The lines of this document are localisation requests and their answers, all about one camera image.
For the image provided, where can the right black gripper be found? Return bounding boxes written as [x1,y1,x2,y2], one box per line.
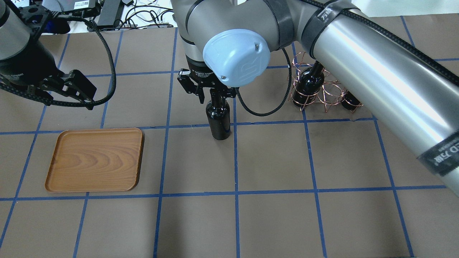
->
[178,65,237,104]

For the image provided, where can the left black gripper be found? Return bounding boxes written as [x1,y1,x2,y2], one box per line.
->
[1,70,97,110]

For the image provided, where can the dark wine bottle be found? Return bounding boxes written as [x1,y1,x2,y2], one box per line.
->
[205,88,231,140]
[341,90,363,113]
[292,61,325,108]

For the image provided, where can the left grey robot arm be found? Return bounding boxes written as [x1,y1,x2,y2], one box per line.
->
[1,0,111,110]

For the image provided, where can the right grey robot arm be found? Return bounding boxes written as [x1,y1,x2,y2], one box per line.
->
[171,0,459,195]

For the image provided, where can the wooden tray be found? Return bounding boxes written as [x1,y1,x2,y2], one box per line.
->
[44,128,144,193]

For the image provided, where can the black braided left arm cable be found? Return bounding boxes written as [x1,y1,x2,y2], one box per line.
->
[0,14,117,108]

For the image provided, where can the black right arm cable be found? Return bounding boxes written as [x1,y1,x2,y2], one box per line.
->
[235,48,293,117]

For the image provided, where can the copper wire bottle basket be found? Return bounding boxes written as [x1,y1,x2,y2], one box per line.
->
[288,51,364,113]

